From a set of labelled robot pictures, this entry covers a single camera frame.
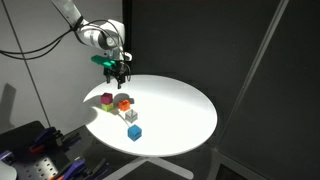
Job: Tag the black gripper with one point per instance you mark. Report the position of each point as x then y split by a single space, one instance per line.
116 69

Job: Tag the grey block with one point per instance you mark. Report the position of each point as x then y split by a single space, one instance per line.
131 115

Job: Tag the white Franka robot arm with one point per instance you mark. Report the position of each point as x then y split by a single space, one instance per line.
100 35

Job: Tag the magenta block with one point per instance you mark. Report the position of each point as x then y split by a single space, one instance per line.
106 98

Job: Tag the orange block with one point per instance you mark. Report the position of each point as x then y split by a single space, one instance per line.
124 105

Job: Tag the lime green block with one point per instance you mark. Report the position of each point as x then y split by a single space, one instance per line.
107 107

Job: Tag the blue block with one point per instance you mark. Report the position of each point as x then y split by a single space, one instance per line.
134 132

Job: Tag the black clamp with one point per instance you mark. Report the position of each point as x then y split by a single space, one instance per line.
70 140

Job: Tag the black tool pieces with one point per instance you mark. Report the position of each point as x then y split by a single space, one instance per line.
98 166

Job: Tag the blue clamp with red grip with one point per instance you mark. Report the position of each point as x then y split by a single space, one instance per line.
45 136

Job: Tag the purple clamp with orange tip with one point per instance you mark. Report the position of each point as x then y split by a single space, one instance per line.
75 167

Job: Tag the white table base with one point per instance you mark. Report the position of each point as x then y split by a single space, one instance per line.
166 166

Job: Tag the black workbench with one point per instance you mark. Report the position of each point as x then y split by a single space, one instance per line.
20 136

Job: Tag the perforated metal plate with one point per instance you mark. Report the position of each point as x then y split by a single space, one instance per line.
36 166

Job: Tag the small purple clamp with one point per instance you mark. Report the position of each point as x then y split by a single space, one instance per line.
6 156

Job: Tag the white rounded object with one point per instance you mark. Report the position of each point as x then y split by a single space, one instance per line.
6 171

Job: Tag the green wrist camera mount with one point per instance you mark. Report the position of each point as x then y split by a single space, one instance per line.
104 61

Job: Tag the black vertical post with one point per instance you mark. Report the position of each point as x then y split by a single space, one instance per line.
127 10

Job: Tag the aluminium frame bar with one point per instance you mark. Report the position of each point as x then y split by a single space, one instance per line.
233 165
263 43

